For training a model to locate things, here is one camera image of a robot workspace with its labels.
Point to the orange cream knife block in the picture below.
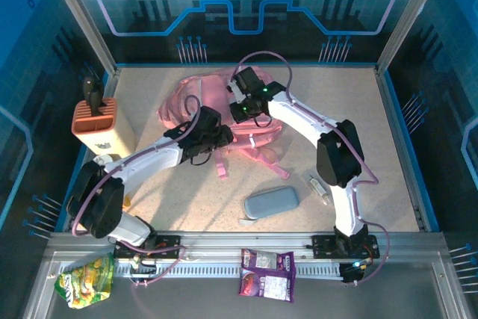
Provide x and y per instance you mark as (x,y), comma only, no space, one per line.
(108,136)

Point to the small can white lid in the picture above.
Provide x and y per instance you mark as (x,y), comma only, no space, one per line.
(102,159)

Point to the green snack bag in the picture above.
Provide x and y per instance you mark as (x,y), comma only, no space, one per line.
(84,281)

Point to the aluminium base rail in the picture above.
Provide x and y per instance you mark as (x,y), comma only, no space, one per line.
(224,238)

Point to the aluminium frame post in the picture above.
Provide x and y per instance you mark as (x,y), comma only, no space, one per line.
(408,20)
(86,20)

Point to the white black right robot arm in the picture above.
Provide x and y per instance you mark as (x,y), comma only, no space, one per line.
(298,121)

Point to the clear glue tube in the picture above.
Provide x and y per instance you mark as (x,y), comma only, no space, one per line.
(318,186)

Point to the pink backpack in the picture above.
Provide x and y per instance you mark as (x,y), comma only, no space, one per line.
(209,91)

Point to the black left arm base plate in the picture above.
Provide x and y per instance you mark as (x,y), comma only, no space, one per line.
(170,242)

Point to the grey pencil case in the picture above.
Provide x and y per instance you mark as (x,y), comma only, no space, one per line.
(270,201)

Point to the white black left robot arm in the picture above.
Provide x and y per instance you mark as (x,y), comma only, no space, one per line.
(149,160)

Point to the purple snack packet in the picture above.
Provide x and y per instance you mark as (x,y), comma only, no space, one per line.
(269,285)
(261,259)

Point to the yellow snack wrapper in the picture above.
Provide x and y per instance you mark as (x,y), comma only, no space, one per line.
(127,202)

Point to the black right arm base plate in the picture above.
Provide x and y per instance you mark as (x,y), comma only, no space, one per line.
(321,246)

